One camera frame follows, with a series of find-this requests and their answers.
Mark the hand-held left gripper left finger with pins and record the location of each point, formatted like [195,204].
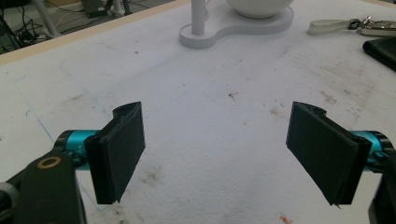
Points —
[116,155]

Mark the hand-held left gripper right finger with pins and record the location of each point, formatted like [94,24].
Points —
[323,155]

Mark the black wallet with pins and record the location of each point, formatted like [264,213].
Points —
[381,51]

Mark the white metal stand leg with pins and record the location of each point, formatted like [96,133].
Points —
[46,18]

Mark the white bowl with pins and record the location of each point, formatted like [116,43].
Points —
[260,7]

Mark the white stand with post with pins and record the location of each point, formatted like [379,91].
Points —
[230,26]

